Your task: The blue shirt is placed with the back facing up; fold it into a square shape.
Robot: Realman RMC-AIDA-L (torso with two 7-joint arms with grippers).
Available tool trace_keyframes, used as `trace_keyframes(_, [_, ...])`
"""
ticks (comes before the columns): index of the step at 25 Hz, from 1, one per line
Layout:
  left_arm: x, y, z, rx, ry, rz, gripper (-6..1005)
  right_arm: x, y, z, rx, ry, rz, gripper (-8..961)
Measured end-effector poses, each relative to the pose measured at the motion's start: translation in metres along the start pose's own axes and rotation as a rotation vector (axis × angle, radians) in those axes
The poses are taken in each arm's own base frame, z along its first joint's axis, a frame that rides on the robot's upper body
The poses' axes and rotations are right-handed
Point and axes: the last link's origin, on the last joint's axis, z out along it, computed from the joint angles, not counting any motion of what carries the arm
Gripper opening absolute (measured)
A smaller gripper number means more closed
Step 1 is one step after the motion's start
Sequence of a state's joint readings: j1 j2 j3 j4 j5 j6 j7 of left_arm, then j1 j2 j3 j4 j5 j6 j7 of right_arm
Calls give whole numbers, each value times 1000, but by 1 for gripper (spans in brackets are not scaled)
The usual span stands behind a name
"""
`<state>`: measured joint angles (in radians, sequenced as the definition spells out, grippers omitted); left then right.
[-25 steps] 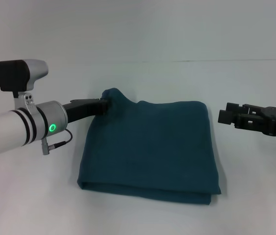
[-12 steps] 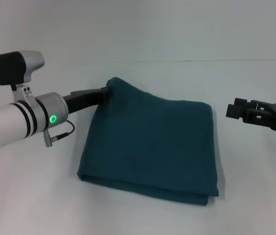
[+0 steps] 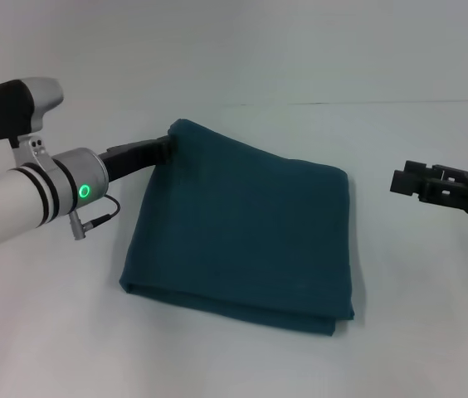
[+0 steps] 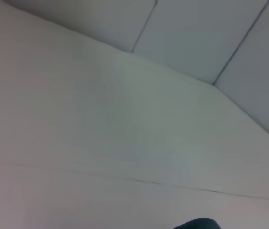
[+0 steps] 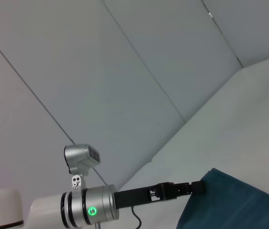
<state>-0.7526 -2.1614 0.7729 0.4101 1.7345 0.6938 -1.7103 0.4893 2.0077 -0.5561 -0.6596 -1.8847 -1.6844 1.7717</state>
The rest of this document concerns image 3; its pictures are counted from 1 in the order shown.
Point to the teal blue shirt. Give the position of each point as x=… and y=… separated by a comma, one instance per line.
x=242, y=232

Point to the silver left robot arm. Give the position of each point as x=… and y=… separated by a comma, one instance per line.
x=30, y=199

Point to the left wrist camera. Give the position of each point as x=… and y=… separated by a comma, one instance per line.
x=10, y=105

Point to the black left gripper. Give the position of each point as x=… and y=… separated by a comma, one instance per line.
x=134, y=157

